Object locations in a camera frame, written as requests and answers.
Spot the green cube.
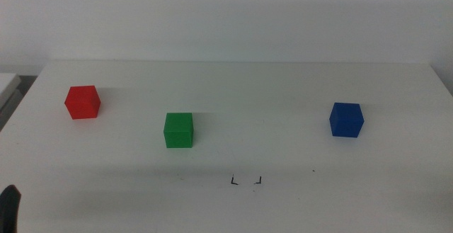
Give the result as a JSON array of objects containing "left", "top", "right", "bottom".
[{"left": 163, "top": 112, "right": 195, "bottom": 149}]

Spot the red cube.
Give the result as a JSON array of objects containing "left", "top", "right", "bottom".
[{"left": 64, "top": 85, "right": 102, "bottom": 120}]

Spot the blue cube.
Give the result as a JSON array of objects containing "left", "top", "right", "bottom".
[{"left": 328, "top": 102, "right": 365, "bottom": 139}]

